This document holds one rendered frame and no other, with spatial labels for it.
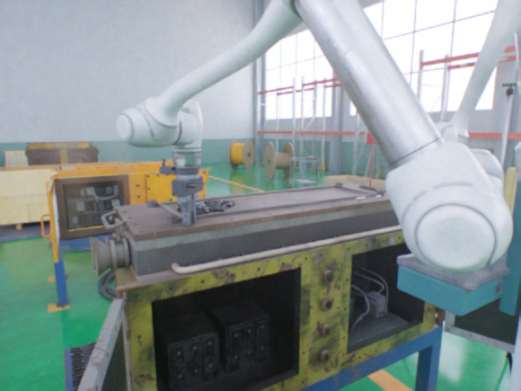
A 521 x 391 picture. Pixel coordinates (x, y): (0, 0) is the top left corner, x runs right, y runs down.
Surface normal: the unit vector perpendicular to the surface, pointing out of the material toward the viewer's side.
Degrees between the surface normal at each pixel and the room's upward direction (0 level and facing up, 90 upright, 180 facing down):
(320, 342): 90
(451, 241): 95
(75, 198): 90
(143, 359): 90
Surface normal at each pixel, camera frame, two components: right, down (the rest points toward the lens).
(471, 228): -0.49, 0.29
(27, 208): 0.51, 0.16
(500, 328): -0.63, 0.14
